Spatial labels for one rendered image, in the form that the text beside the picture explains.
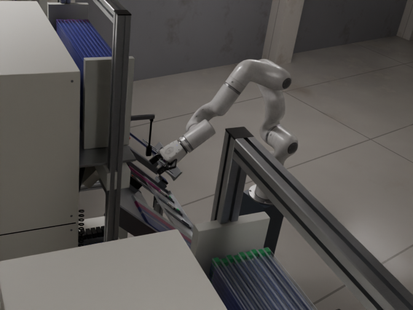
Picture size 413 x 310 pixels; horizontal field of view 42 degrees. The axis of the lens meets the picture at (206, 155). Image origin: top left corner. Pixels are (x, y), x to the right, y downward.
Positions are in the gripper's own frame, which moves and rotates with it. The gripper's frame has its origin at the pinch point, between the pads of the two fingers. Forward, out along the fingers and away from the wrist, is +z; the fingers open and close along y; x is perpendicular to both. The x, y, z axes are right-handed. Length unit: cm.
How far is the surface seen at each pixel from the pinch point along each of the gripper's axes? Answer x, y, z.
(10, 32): -93, 15, 9
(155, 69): 150, -324, -48
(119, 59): -82, 53, -14
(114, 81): -77, 53, -9
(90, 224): 18, -16, 44
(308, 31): 275, -383, -252
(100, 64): -77, 38, -8
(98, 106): -65, 38, 1
